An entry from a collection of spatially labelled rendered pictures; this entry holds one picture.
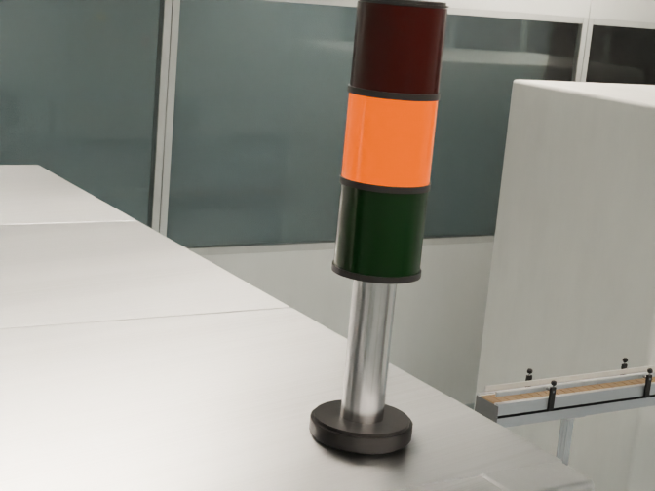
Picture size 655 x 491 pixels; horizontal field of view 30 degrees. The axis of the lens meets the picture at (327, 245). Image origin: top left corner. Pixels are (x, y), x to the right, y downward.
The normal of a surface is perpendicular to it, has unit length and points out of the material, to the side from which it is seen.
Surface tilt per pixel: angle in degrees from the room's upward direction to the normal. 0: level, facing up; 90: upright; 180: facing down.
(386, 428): 0
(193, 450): 0
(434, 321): 90
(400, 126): 90
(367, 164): 90
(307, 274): 90
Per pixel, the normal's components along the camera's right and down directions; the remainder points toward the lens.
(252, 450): 0.09, -0.97
